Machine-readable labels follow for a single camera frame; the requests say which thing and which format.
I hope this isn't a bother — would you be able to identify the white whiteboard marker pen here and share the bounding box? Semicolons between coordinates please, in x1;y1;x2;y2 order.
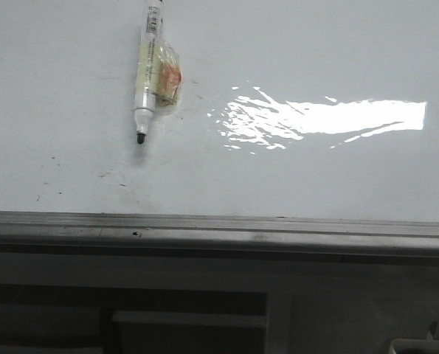
134;1;182;145

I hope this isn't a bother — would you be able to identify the white whiteboard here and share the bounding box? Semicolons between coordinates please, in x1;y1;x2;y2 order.
0;1;439;222

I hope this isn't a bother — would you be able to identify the grey aluminium whiteboard tray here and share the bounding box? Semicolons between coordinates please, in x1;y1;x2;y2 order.
0;211;439;266

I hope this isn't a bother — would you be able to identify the dark cabinet with shelf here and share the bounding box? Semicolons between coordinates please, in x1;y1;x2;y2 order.
0;284;268;353

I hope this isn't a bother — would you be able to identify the white box bottom right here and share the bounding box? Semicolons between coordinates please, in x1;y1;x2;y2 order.
388;339;439;354

